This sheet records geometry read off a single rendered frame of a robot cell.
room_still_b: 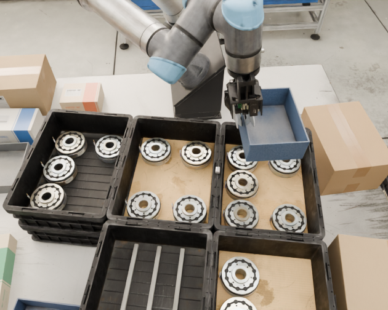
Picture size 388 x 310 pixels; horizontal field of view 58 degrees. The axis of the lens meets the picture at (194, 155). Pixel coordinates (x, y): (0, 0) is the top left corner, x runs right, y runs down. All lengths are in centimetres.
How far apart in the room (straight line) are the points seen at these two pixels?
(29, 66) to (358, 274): 143
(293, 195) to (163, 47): 66
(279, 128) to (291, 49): 222
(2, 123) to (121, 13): 85
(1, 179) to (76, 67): 171
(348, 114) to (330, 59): 177
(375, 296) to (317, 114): 66
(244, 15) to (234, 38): 5
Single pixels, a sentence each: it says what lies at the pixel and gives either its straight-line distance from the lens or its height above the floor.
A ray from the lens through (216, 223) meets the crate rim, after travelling 97.
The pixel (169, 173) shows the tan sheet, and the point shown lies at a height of 83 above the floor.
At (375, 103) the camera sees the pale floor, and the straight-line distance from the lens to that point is 290.
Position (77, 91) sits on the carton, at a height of 77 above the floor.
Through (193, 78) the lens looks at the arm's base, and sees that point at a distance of 135.
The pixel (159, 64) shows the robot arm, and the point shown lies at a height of 134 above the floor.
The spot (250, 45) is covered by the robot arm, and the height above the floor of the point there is 140.
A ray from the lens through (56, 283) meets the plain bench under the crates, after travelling 123.
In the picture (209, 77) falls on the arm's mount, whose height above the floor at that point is 94.
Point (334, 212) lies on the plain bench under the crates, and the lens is 134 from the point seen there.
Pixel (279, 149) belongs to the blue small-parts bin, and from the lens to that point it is 89.
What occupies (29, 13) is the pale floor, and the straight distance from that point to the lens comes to 386.
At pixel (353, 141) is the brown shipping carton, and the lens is 134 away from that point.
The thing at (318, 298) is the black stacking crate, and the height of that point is 86.
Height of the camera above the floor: 180
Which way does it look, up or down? 53 degrees down
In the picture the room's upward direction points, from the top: straight up
